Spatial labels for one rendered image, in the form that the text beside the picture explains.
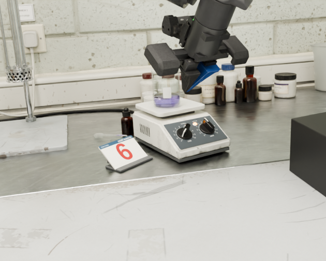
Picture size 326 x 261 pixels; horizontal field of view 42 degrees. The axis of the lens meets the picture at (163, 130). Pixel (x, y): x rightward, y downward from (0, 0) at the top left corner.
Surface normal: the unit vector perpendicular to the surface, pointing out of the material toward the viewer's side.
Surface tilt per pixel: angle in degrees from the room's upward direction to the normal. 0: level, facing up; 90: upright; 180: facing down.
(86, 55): 90
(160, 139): 90
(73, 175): 0
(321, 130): 4
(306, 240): 0
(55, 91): 90
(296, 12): 90
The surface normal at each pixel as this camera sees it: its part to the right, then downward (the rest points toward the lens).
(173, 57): 0.24, -0.66
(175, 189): -0.05, -0.96
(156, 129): -0.87, 0.18
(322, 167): -0.98, 0.11
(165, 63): 0.48, 0.04
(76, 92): 0.21, 0.26
